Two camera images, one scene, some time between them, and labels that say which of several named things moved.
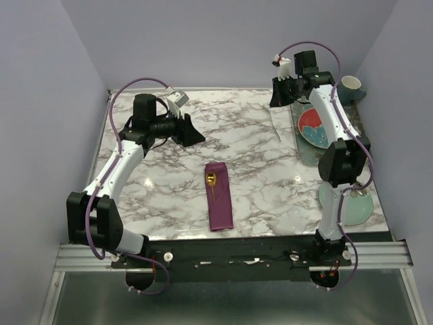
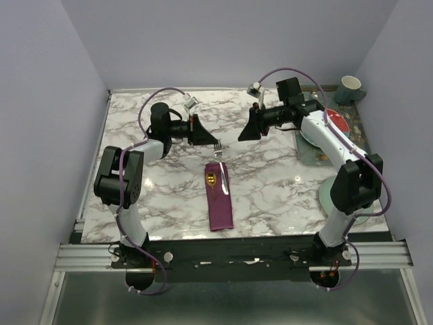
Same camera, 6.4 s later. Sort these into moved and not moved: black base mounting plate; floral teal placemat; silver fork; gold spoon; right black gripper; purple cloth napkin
Moved: right black gripper; silver fork
Not moved: black base mounting plate; gold spoon; purple cloth napkin; floral teal placemat
